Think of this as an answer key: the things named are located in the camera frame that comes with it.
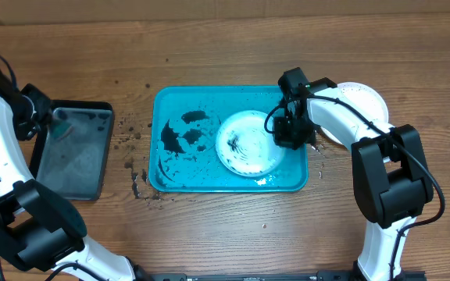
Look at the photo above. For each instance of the teal serving tray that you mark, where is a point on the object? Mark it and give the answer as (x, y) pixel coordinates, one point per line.
(183, 154)

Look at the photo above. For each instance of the light blue speckled plate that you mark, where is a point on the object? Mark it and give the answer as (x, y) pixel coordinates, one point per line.
(245, 147)

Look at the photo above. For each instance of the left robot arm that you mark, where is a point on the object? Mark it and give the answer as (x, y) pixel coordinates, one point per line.
(39, 229)

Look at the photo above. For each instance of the black water tray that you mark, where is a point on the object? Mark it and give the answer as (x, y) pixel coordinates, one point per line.
(72, 163)

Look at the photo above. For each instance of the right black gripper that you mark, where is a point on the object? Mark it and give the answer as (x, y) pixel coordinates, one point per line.
(281, 138)

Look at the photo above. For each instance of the teal sponge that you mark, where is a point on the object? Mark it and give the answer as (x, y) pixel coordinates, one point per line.
(59, 129)

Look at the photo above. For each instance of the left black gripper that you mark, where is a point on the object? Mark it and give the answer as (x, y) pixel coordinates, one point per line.
(27, 132)

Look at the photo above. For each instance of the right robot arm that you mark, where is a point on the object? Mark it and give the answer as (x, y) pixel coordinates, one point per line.
(391, 181)

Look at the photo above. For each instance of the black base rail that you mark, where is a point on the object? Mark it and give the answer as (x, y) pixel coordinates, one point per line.
(248, 277)

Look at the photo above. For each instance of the white speckled plate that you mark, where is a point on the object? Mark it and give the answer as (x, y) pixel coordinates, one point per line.
(342, 125)

